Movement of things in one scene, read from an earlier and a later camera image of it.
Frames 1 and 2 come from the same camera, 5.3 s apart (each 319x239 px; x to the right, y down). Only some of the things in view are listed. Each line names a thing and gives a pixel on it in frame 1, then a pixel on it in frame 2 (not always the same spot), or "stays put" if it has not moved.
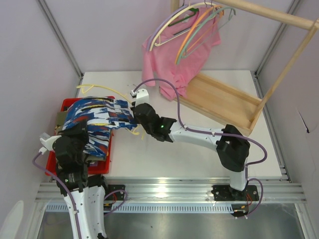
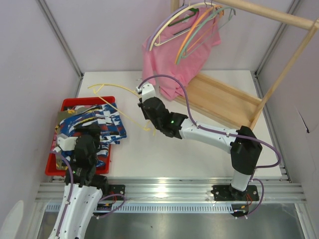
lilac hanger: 151,35 stays put
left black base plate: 119,195 stays put
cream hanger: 91,85 → 96,87
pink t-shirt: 178,50 stays put
